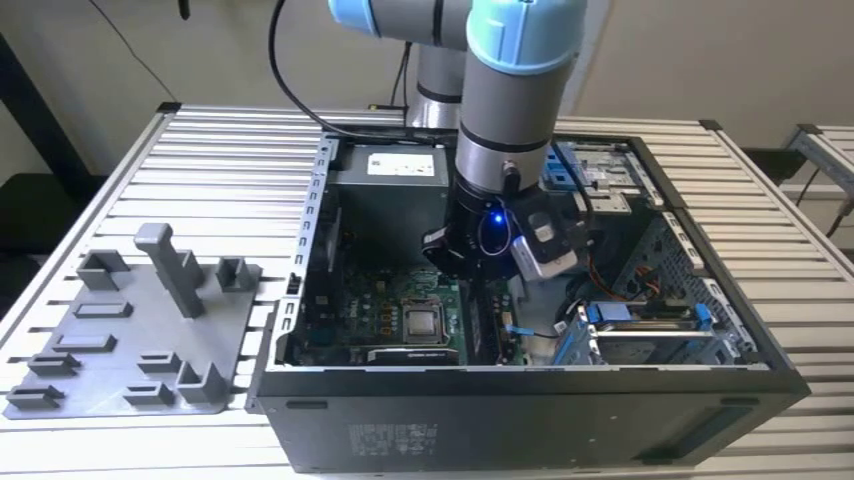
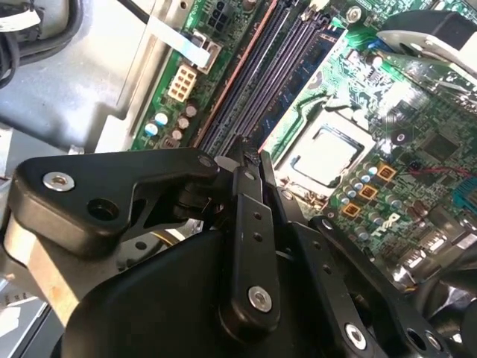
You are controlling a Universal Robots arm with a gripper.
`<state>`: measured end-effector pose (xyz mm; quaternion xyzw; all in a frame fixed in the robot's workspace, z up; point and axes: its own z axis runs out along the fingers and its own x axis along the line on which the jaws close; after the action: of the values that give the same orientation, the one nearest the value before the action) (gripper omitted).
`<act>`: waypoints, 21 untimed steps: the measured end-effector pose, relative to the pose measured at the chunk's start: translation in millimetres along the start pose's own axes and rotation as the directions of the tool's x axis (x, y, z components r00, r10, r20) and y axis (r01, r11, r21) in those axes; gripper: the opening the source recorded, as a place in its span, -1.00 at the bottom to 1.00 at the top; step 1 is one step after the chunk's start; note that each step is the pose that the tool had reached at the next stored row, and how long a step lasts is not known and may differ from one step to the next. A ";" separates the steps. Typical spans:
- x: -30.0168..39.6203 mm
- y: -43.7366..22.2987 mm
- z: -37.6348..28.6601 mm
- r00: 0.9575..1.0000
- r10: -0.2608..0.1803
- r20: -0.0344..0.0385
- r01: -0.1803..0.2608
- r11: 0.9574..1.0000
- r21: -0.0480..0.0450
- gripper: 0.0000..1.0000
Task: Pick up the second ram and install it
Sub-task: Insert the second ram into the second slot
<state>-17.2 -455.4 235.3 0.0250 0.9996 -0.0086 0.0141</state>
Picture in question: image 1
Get black RAM slot bank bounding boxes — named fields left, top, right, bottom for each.
left=459, top=277, right=507, bottom=366

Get grey power supply unit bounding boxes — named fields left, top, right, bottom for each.
left=326, top=144, right=462, bottom=267

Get CPU socket with metal cover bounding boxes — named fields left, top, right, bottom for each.
left=398, top=298, right=451, bottom=347

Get silver CPU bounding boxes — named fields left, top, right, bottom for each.
left=403, top=309, right=447, bottom=345

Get green motherboard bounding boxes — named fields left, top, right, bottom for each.
left=292, top=264, right=533, bottom=366

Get blue drive carrier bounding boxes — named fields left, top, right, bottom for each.
left=541, top=143, right=577, bottom=191

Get black graphics card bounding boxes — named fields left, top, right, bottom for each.
left=364, top=347, right=463, bottom=367

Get grey metal drive cage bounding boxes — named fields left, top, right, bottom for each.
left=533, top=134, right=666, bottom=276

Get blue disk carrier with disk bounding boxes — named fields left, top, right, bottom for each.
left=551, top=301, right=733, bottom=367

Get perforated grey metal cage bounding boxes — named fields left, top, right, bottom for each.
left=610, top=212, right=761, bottom=364

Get black PC case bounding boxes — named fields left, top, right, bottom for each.
left=244, top=122, right=813, bottom=474

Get black box behind table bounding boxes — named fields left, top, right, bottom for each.
left=739, top=147, right=810, bottom=182

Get grey parts rack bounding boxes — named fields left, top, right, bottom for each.
left=3, top=222, right=266, bottom=420

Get black bulky object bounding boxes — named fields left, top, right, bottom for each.
left=0, top=172, right=92, bottom=254

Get blue plug black wire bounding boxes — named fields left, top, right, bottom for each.
left=505, top=322, right=577, bottom=340

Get black wire bundle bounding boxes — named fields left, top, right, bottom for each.
left=559, top=277, right=606, bottom=326

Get orange wires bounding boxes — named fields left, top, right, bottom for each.
left=586, top=259, right=663, bottom=304

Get black camera cable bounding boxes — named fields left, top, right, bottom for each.
left=268, top=0, right=419, bottom=139

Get aluminium frame table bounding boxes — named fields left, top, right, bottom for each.
left=779, top=123, right=854, bottom=201

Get thin black wall cable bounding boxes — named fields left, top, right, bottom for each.
left=88, top=0, right=176, bottom=105

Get black slanted post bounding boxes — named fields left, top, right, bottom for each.
left=0, top=32, right=92, bottom=176

